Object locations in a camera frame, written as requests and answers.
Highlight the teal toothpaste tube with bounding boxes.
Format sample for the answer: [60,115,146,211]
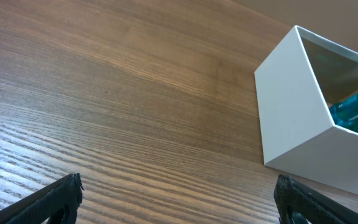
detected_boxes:
[329,92,358,127]

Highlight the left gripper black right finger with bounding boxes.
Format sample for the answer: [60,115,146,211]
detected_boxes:
[273,174,358,224]

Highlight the white open cardboard box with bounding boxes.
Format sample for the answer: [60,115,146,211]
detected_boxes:
[255,26,358,195]

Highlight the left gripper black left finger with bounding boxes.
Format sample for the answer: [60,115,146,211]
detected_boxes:
[0,173,83,224]

